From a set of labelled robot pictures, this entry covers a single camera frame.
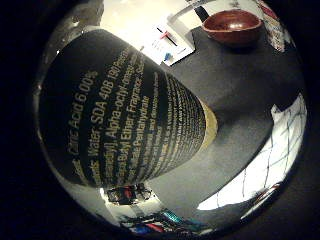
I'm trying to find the white paper sheet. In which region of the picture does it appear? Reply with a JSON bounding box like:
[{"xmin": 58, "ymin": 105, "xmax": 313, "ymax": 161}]
[{"xmin": 141, "ymin": 21, "xmax": 196, "ymax": 67}]

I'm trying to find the dark red wooden bowl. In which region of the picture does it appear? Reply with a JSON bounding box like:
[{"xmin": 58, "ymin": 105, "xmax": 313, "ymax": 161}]
[{"xmin": 201, "ymin": 9, "xmax": 264, "ymax": 46}]

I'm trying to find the black label spray bottle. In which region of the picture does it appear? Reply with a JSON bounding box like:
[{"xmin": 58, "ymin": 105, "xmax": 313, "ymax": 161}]
[{"xmin": 34, "ymin": 28, "xmax": 219, "ymax": 189}]

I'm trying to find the white checked cloth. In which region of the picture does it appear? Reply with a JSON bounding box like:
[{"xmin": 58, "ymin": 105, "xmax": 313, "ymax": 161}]
[{"xmin": 196, "ymin": 93, "xmax": 308, "ymax": 212}]

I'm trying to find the teal box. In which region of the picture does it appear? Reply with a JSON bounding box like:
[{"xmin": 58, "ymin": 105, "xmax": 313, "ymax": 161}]
[{"xmin": 159, "ymin": 209, "xmax": 184, "ymax": 224}]

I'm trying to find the patterned white package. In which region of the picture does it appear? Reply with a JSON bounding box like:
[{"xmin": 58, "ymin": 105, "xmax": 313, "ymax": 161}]
[{"xmin": 258, "ymin": 1, "xmax": 293, "ymax": 53}]

